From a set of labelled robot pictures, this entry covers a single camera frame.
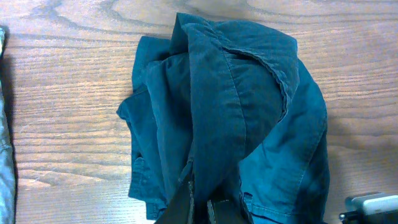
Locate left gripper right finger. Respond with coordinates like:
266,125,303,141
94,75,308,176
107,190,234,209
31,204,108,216
207,200,247,224

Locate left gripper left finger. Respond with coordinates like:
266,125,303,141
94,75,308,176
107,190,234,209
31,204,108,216
155,180,195,224

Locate navy blue shorts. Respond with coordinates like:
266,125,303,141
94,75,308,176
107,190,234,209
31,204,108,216
117,13,330,223

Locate grey shorts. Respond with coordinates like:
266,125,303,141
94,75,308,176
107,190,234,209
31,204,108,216
0,26,16,224

